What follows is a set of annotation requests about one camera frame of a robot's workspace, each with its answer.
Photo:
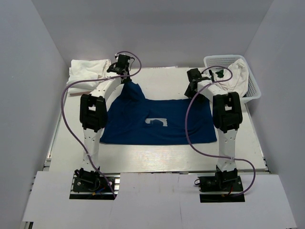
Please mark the crumpled white t-shirt in basket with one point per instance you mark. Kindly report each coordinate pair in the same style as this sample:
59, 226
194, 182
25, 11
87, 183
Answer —
239, 81

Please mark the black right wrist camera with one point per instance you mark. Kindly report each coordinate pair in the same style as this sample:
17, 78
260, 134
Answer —
194, 75

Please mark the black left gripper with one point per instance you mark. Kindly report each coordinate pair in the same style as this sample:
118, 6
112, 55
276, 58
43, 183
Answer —
127, 79

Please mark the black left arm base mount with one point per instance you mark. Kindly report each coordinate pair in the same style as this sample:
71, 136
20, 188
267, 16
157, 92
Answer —
96, 190

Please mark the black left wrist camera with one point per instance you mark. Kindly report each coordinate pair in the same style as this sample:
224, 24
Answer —
121, 67

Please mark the white plastic laundry basket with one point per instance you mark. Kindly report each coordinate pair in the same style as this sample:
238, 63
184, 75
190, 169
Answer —
225, 61

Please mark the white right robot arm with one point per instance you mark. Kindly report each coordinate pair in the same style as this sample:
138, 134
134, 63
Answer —
227, 117

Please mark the blue Mickey print t-shirt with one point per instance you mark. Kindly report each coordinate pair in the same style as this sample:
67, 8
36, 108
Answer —
136, 120

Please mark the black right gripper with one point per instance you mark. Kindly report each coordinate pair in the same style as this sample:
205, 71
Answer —
189, 93

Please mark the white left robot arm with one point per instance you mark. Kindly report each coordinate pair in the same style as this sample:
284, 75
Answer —
94, 117

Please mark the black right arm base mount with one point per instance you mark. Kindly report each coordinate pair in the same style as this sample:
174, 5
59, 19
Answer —
211, 192

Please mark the dark green garment in basket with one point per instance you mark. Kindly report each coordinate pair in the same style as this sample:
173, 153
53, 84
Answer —
219, 74

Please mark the folded white t-shirt lower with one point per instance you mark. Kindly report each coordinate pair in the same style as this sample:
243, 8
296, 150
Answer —
84, 87

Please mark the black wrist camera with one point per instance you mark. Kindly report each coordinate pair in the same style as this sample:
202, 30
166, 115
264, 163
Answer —
121, 67
194, 75

